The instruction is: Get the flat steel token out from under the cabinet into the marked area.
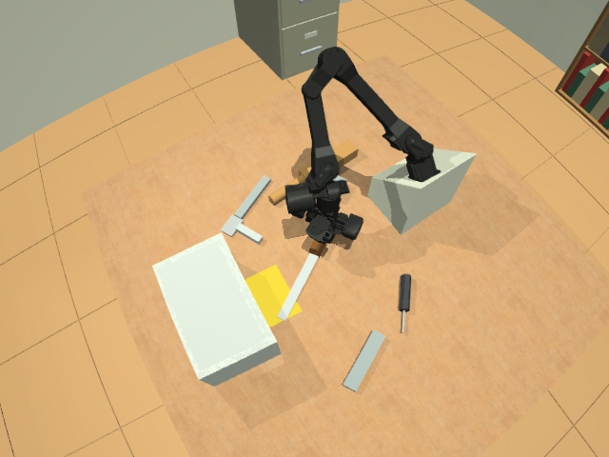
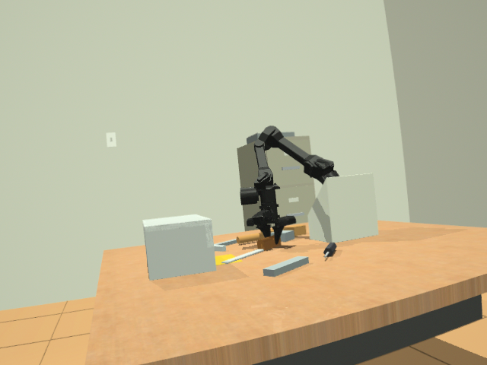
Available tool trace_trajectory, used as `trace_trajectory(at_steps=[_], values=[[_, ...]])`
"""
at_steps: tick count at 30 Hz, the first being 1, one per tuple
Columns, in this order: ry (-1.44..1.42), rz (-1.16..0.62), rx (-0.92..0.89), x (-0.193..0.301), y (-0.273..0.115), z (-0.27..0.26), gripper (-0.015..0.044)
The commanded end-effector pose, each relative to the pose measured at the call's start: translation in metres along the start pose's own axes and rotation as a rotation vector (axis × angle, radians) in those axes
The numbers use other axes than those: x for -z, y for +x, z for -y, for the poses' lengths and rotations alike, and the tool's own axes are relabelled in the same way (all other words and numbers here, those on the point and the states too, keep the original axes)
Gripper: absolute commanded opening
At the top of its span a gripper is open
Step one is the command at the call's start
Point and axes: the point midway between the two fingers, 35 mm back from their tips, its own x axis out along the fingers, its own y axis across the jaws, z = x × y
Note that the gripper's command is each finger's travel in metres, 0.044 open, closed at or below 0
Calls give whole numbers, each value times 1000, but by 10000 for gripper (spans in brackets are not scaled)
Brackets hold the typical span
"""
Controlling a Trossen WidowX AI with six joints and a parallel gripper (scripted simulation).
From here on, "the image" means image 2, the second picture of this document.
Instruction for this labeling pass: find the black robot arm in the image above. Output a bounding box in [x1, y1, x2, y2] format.
[240, 125, 339, 225]

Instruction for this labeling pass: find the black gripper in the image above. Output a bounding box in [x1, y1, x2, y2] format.
[247, 202, 296, 245]

